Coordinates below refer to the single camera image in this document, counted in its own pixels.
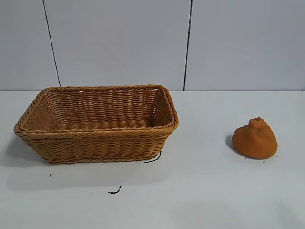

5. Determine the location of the woven wicker basket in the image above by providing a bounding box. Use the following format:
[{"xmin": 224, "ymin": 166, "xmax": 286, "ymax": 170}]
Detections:
[{"xmin": 13, "ymin": 83, "xmax": 180, "ymax": 164}]

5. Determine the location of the black string scrap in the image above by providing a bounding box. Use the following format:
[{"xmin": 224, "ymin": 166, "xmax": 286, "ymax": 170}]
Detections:
[
  {"xmin": 144, "ymin": 151, "xmax": 163, "ymax": 164},
  {"xmin": 108, "ymin": 185, "xmax": 122, "ymax": 195}
]

